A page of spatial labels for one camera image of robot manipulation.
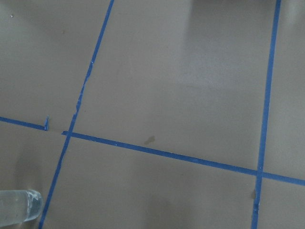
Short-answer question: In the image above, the clear glass sauce bottle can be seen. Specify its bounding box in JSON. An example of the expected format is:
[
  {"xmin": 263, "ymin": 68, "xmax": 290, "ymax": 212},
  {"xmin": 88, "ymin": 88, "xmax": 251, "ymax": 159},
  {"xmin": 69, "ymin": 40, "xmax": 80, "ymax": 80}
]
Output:
[{"xmin": 0, "ymin": 190, "xmax": 43, "ymax": 227}]

